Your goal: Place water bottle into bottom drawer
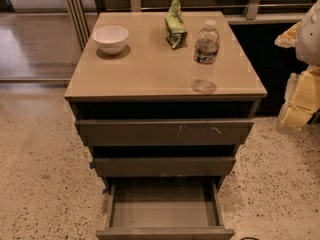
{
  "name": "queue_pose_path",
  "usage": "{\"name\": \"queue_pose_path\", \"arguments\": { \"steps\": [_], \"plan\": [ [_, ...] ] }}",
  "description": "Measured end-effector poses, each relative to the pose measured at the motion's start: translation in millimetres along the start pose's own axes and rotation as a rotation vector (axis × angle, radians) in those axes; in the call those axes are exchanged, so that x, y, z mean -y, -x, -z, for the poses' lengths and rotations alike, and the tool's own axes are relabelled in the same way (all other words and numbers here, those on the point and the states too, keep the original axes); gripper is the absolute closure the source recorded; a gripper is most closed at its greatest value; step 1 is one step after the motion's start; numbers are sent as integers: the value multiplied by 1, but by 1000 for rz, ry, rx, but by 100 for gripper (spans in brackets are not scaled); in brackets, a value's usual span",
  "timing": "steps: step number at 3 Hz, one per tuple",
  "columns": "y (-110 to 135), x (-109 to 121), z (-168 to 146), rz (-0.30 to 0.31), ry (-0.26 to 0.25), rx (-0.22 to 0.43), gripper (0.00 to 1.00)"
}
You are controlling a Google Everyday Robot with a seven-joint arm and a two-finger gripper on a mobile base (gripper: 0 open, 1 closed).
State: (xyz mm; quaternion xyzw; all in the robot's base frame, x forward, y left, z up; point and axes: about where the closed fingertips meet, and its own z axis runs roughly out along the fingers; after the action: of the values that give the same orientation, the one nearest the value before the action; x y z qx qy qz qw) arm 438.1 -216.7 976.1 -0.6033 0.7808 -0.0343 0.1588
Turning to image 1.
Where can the grey drawer cabinet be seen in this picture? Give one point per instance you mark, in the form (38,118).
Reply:
(150,81)

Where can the green crumpled snack bag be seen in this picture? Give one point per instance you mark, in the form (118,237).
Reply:
(176,32)

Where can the middle grey drawer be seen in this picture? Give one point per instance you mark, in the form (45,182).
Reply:
(163,167)

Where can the clear plastic water bottle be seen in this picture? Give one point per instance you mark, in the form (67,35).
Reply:
(206,49)

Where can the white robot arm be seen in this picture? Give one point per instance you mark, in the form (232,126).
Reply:
(307,49)

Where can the bottom grey open drawer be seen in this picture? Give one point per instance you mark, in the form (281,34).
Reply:
(164,209)

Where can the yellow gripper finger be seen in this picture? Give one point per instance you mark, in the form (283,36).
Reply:
(302,98)
(288,38)

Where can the white ceramic bowl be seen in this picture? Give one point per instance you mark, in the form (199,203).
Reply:
(111,39)

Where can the top grey drawer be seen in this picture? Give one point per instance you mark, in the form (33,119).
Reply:
(163,132)

